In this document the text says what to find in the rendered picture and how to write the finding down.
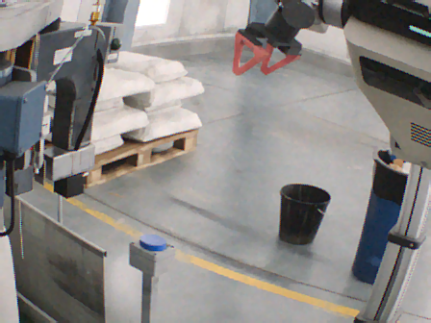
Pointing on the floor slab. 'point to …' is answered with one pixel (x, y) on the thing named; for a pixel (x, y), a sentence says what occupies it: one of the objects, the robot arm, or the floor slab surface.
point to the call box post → (149, 298)
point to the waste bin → (379, 214)
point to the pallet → (137, 156)
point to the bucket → (301, 212)
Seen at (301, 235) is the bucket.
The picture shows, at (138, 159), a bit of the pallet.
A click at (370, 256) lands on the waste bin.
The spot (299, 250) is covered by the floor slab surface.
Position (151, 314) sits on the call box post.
